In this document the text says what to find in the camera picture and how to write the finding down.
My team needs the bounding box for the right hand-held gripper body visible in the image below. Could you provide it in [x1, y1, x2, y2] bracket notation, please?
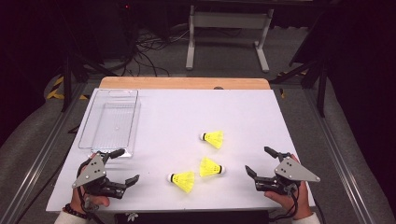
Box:
[254, 152, 321, 196]

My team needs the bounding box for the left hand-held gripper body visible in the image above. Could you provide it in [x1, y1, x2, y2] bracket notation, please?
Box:
[72, 151, 128, 200]

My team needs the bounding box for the clear plastic container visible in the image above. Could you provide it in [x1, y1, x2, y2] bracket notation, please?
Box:
[78, 89, 142, 159]

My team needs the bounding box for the yellow shuttlecock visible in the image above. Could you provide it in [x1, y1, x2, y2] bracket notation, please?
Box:
[166, 170, 196, 194]
[199, 156, 227, 178]
[199, 130, 225, 149]

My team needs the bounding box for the person's left hand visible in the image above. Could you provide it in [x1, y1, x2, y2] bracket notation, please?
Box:
[70, 186, 111, 216]

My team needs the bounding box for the person's right hand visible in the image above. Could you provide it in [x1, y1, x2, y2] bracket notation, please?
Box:
[264, 181, 314, 221]

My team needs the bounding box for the person's right white sleeve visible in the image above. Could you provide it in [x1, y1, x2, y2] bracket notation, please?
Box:
[291, 212, 321, 224]

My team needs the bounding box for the person's white sleeve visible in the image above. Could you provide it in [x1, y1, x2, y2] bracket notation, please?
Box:
[291, 212, 321, 224]
[54, 211, 92, 224]

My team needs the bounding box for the person's left white sleeve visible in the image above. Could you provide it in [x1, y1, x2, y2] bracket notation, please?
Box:
[54, 211, 92, 224]

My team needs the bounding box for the person's black clothing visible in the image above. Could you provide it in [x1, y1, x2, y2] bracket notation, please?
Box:
[113, 210, 271, 224]

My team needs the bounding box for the black tripod stand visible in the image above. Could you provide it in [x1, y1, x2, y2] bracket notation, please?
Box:
[60, 52, 120, 113]
[269, 59, 329, 119]

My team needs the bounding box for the white table board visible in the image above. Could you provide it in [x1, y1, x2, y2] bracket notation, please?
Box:
[46, 88, 316, 213]

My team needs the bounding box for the yellow black floor tape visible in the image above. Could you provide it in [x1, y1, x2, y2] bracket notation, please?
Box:
[46, 76, 90, 101]

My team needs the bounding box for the white metal stand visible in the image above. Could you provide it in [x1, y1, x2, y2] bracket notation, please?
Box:
[185, 5, 275, 74]

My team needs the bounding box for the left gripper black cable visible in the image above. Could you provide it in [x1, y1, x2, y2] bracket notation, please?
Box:
[77, 161, 106, 224]

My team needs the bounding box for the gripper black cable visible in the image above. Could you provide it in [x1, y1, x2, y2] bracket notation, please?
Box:
[77, 161, 106, 224]
[270, 183, 302, 223]

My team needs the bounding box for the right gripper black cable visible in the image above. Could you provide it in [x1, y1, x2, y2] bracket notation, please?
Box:
[270, 183, 302, 223]

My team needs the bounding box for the dark bead bracelet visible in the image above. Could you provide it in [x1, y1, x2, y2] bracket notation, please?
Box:
[62, 203, 90, 220]

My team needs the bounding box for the aluminium rail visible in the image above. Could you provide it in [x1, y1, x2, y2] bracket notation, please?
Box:
[0, 83, 92, 224]
[306, 89, 375, 224]

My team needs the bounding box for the tangle of black floor cables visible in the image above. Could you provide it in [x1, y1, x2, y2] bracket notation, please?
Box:
[118, 27, 191, 77]

